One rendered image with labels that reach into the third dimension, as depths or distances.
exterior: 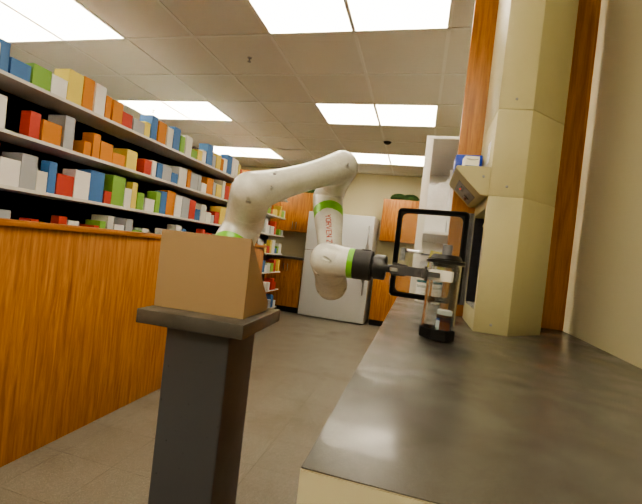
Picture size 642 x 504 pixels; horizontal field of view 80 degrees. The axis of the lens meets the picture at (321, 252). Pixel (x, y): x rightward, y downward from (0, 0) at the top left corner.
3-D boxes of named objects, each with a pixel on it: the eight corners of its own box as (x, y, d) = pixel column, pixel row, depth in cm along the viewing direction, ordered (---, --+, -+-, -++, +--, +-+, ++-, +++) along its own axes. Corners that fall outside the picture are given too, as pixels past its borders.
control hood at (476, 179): (474, 208, 163) (477, 184, 163) (488, 195, 132) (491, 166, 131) (446, 205, 166) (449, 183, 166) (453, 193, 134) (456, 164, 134)
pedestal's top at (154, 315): (135, 322, 107) (136, 308, 107) (195, 307, 138) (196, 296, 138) (241, 340, 101) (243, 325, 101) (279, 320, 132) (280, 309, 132)
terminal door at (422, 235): (459, 305, 162) (470, 212, 162) (388, 295, 173) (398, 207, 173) (459, 305, 163) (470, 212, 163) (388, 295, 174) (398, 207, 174)
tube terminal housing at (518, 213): (526, 327, 157) (548, 140, 157) (553, 343, 126) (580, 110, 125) (462, 317, 163) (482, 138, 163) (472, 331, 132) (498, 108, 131)
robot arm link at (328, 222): (312, 209, 145) (341, 206, 144) (316, 230, 154) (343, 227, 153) (312, 288, 122) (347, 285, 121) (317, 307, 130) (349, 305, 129)
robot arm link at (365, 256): (354, 280, 122) (349, 281, 113) (359, 244, 122) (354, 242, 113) (373, 283, 120) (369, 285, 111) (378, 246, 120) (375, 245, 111)
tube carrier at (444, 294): (453, 333, 115) (463, 262, 115) (457, 340, 104) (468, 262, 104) (417, 326, 117) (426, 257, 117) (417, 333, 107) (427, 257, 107)
